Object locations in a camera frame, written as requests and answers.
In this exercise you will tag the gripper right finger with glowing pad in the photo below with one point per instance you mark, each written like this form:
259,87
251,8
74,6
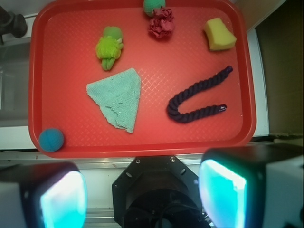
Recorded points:
256,186

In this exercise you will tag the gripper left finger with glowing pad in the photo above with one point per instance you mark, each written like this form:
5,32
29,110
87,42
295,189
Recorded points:
48,195

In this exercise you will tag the red paper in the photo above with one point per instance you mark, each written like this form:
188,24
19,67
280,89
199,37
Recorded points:
162,22

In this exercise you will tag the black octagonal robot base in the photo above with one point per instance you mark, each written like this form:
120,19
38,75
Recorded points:
158,192

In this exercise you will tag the blue knitted ball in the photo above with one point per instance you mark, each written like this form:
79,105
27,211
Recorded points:
51,140

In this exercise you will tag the teal cloth piece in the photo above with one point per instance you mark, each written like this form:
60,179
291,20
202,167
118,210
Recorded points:
118,98

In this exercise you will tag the red plastic tray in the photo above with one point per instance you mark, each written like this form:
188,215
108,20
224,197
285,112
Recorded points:
63,62

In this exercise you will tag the yellow sponge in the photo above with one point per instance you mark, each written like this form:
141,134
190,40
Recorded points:
218,35

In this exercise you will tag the green plush toy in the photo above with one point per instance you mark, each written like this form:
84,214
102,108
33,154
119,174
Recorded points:
109,47

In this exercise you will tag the dark object at top left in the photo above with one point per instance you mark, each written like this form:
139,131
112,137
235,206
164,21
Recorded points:
11,23

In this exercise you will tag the green knitted ball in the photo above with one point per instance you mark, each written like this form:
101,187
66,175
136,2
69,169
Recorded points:
150,5

